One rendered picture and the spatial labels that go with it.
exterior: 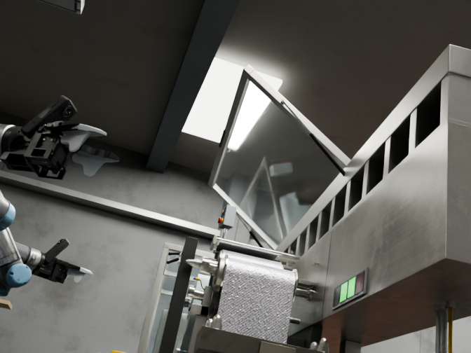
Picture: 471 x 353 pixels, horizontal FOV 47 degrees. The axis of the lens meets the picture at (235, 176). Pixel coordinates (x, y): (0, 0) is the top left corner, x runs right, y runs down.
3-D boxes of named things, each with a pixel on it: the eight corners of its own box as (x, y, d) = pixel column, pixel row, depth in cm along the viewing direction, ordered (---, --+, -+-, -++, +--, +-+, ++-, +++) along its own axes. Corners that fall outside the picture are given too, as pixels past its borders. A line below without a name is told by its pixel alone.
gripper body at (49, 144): (66, 181, 106) (12, 175, 109) (81, 146, 111) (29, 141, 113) (50, 157, 100) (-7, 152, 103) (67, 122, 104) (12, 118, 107)
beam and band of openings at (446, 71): (227, 328, 392) (233, 297, 402) (238, 330, 393) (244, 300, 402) (447, 123, 114) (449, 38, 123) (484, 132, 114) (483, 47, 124)
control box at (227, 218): (214, 227, 251) (219, 207, 255) (228, 231, 253) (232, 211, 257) (219, 223, 245) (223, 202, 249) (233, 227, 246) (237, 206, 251)
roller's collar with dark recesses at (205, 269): (198, 274, 211) (202, 258, 214) (213, 277, 212) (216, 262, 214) (200, 270, 205) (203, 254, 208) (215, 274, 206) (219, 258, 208)
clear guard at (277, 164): (212, 184, 292) (213, 184, 292) (278, 251, 283) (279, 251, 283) (249, 75, 197) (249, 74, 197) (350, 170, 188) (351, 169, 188)
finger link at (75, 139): (98, 155, 99) (61, 160, 103) (108, 129, 102) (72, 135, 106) (87, 144, 97) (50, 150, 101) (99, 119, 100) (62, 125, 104)
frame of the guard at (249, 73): (200, 190, 294) (210, 182, 297) (272, 264, 284) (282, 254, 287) (235, 71, 191) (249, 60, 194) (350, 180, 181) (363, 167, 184)
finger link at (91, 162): (111, 185, 108) (66, 174, 107) (121, 162, 111) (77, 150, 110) (111, 178, 105) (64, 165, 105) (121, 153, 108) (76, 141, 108)
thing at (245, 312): (211, 342, 169) (223, 284, 177) (284, 357, 171) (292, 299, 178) (212, 341, 168) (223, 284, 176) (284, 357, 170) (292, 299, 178)
